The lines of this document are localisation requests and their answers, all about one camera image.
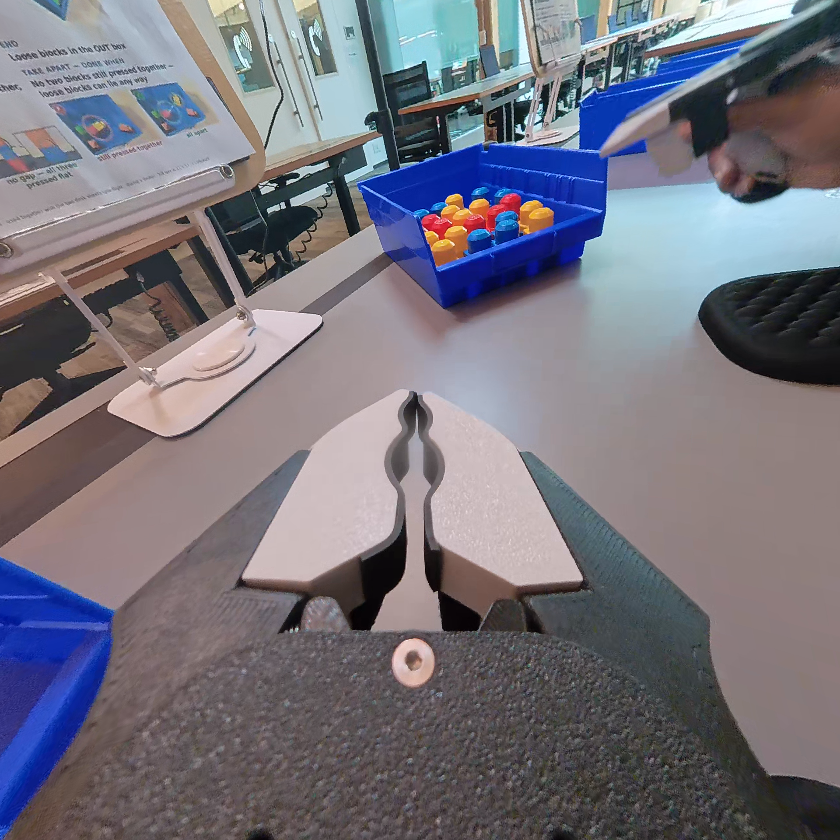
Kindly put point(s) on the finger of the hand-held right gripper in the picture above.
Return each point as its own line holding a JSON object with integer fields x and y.
{"x": 673, "y": 154}
{"x": 646, "y": 128}

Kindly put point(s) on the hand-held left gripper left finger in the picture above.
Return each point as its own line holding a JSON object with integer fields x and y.
{"x": 334, "y": 512}

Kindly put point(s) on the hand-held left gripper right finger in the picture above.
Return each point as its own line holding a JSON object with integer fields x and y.
{"x": 499, "y": 518}

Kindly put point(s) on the pile of blocks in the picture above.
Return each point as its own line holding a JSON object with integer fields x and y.
{"x": 485, "y": 223}

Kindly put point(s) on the blue plastic bin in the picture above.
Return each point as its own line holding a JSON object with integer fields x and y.
{"x": 39, "y": 656}
{"x": 499, "y": 275}

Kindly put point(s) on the person's right hand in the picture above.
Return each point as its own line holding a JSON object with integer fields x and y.
{"x": 807, "y": 131}

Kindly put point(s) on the stack of blue bins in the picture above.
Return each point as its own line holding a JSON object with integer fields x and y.
{"x": 610, "y": 124}

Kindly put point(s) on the white document stand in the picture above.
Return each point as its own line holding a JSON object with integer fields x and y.
{"x": 262, "y": 334}
{"x": 554, "y": 39}

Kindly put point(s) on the long wooden table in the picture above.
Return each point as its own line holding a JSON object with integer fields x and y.
{"x": 472, "y": 88}

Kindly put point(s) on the black office chair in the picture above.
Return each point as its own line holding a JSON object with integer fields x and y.
{"x": 410, "y": 98}
{"x": 275, "y": 226}

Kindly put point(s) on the wooden desk with black legs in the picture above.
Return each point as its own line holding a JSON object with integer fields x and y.
{"x": 98, "y": 262}
{"x": 315, "y": 148}

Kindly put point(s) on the printed instruction sheet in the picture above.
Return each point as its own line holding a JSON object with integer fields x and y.
{"x": 98, "y": 98}

